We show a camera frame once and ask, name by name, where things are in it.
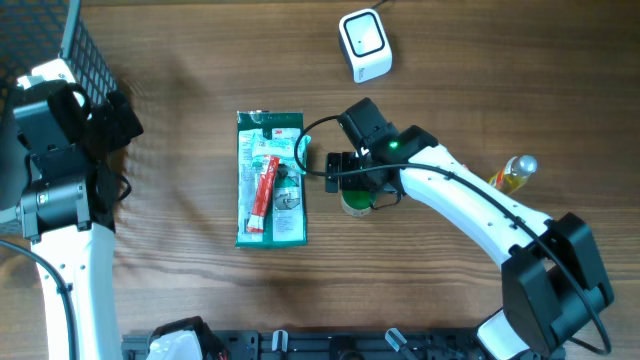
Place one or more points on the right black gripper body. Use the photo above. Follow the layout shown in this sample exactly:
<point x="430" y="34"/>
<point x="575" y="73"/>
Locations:
<point x="347" y="161"/>

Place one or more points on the yellow oil bottle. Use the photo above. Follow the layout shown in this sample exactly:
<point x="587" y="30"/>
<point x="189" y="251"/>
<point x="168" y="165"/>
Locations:
<point x="514" y="174"/>

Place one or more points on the green 3M package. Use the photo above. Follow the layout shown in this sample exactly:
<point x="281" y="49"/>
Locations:
<point x="285" y="221"/>

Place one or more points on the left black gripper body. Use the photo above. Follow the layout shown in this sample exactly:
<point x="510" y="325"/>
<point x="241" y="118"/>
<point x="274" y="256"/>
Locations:
<point x="107" y="133"/>

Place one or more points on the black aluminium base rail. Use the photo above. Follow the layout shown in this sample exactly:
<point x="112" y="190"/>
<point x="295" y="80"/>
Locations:
<point x="451" y="343"/>

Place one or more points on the white barcode scanner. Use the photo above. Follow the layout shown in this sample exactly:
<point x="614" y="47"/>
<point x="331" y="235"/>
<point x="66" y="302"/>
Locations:
<point x="365" y="45"/>

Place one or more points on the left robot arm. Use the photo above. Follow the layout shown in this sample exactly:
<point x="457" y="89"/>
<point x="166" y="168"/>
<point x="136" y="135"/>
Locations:
<point x="67" y="211"/>

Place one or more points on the teal pack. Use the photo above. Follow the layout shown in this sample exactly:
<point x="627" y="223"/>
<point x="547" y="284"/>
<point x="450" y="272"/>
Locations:
<point x="281" y="145"/>

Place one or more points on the grey plastic mesh basket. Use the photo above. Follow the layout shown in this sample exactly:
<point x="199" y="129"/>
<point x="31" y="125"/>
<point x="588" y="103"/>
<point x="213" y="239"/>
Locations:
<point x="35" y="32"/>

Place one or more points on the green lidded jar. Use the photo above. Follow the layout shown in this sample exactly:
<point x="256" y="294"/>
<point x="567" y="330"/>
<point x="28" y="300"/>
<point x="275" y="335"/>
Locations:
<point x="358" y="203"/>

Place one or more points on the red stick sachet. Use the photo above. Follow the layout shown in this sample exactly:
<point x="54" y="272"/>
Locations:
<point x="266" y="178"/>

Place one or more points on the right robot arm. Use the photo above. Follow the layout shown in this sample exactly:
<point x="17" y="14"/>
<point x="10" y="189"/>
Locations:
<point x="553" y="278"/>

